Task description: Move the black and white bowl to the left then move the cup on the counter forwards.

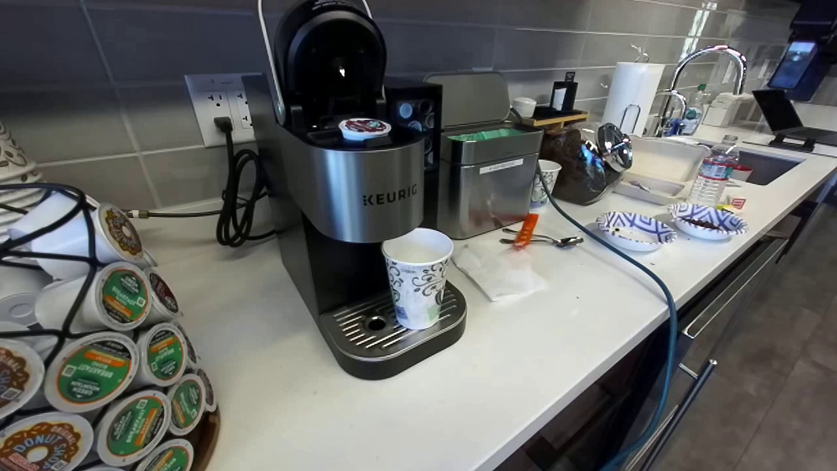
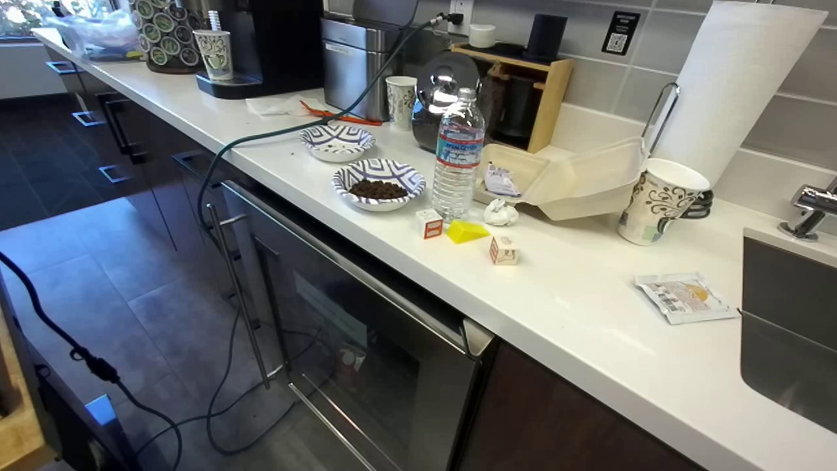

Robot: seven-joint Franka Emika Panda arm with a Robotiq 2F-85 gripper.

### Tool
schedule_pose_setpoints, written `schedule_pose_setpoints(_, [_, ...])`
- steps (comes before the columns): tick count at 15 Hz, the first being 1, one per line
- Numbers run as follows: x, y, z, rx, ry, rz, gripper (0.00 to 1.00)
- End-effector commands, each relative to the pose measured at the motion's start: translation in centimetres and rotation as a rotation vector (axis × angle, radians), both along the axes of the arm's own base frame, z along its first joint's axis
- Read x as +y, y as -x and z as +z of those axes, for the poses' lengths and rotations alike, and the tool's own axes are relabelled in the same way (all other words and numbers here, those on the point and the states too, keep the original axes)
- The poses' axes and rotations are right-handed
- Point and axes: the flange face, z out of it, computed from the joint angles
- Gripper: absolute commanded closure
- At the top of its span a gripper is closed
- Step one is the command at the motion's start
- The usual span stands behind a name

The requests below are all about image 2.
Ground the patterned bowl with coffee grounds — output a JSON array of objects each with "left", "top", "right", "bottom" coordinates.
[{"left": 332, "top": 157, "right": 430, "bottom": 218}]

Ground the coffee pod carousel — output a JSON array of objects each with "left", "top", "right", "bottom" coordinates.
[{"left": 129, "top": 0, "right": 203, "bottom": 74}]

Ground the stainless steel container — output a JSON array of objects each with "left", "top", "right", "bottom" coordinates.
[{"left": 320, "top": 17, "right": 389, "bottom": 124}]

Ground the white paper towel roll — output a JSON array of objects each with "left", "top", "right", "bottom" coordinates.
[{"left": 651, "top": 0, "right": 831, "bottom": 189}]

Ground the square printed card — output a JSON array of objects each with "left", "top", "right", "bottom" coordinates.
[{"left": 632, "top": 271, "right": 740, "bottom": 327}]

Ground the small white container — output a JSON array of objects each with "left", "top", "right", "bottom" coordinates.
[{"left": 466, "top": 21, "right": 499, "bottom": 52}]

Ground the dark brown cabinet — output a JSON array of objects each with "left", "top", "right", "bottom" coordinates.
[{"left": 455, "top": 339, "right": 704, "bottom": 471}]

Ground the black wall sign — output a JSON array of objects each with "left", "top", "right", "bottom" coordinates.
[{"left": 598, "top": 9, "right": 644, "bottom": 57}]

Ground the wooden furniture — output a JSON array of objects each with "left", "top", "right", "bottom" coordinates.
[{"left": 0, "top": 303, "right": 49, "bottom": 471}]

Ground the black coffee machine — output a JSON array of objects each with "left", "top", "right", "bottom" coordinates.
[{"left": 194, "top": 0, "right": 328, "bottom": 99}]

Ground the patterned paper cup with stirrer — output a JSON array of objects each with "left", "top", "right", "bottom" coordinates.
[{"left": 192, "top": 29, "right": 235, "bottom": 85}]

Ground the glass coffee pot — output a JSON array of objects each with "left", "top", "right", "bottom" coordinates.
[{"left": 407, "top": 52, "right": 492, "bottom": 154}]

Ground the clear plastic water bottle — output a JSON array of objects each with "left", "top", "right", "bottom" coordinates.
[{"left": 430, "top": 85, "right": 487, "bottom": 223}]

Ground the large swirl patterned cup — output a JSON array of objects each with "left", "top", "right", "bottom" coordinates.
[{"left": 614, "top": 154, "right": 717, "bottom": 246}]

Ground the yellow packet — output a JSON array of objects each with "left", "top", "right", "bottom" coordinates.
[{"left": 441, "top": 218, "right": 492, "bottom": 246}]

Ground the long black cabinet handle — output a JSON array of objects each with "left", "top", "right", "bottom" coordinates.
[{"left": 99, "top": 94, "right": 146, "bottom": 165}]

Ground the white wall outlet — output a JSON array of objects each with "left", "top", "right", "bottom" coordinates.
[{"left": 444, "top": 0, "right": 478, "bottom": 36}]

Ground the black cylinder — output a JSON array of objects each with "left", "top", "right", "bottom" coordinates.
[{"left": 525, "top": 13, "right": 571, "bottom": 66}]

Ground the wooden rack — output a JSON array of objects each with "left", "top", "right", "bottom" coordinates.
[{"left": 451, "top": 46, "right": 575, "bottom": 154}]

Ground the small creamer cup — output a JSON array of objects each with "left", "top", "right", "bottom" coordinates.
[{"left": 487, "top": 234, "right": 524, "bottom": 268}]

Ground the red white small packet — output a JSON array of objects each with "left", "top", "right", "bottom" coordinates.
[{"left": 415, "top": 206, "right": 444, "bottom": 242}]

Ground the metal faucet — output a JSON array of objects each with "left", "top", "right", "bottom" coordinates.
[{"left": 780, "top": 179, "right": 837, "bottom": 242}]

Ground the crumpled white paper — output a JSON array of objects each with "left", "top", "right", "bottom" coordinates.
[{"left": 482, "top": 196, "right": 520, "bottom": 231}]

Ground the orange strip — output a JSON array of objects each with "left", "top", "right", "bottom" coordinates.
[{"left": 299, "top": 99, "right": 360, "bottom": 124}]

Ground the white napkin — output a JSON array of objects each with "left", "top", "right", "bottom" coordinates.
[{"left": 243, "top": 93, "right": 309, "bottom": 120}]

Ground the steel sink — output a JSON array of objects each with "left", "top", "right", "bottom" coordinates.
[{"left": 737, "top": 227, "right": 837, "bottom": 437}]

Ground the long power cable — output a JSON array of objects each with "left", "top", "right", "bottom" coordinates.
[{"left": 129, "top": 9, "right": 466, "bottom": 460}]

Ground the clear plastic bag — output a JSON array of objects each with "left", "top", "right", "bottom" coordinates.
[{"left": 46, "top": 0, "right": 142, "bottom": 63}]

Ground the beige takeout box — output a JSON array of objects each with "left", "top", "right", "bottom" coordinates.
[{"left": 473, "top": 135, "right": 645, "bottom": 223}]

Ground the glass door undercounter appliance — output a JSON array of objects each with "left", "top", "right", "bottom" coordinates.
[{"left": 217, "top": 179, "right": 494, "bottom": 471}]

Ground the black floor cable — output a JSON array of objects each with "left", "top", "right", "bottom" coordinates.
[{"left": 0, "top": 251, "right": 185, "bottom": 471}]

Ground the small patterned paper cup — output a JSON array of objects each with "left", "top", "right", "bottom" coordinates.
[{"left": 384, "top": 74, "right": 422, "bottom": 135}]

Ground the blue patterned paper bowl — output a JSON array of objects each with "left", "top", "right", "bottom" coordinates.
[{"left": 302, "top": 120, "right": 376, "bottom": 167}]

